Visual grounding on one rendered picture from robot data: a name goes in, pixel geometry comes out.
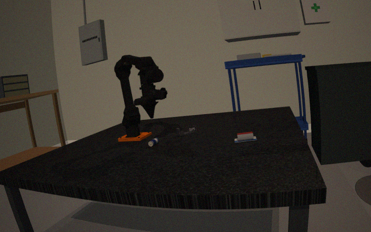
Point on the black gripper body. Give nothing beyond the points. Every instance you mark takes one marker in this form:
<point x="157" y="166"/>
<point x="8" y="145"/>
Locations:
<point x="146" y="99"/>

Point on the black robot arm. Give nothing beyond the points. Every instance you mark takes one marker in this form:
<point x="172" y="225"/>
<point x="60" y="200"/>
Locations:
<point x="149" y="73"/>

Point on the blue and white battery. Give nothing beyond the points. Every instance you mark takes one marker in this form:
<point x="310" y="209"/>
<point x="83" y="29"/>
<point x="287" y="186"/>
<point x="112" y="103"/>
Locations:
<point x="153" y="142"/>

